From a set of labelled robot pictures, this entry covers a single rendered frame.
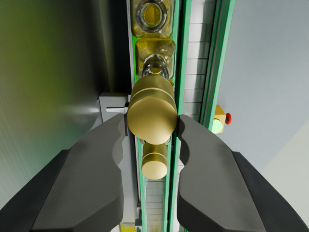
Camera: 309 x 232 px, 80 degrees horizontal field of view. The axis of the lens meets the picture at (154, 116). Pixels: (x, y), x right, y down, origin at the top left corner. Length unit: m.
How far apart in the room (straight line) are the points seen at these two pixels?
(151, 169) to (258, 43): 0.52
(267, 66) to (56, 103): 0.61
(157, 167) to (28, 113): 0.15
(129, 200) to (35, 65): 0.63
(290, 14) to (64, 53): 0.59
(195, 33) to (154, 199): 0.58
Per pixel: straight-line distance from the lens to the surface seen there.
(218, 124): 0.60
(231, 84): 0.67
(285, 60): 0.72
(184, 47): 0.38
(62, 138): 0.27
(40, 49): 0.24
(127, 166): 0.64
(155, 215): 0.85
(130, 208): 0.82
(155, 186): 0.71
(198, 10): 0.46
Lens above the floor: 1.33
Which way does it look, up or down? 61 degrees down
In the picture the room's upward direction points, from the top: 179 degrees counter-clockwise
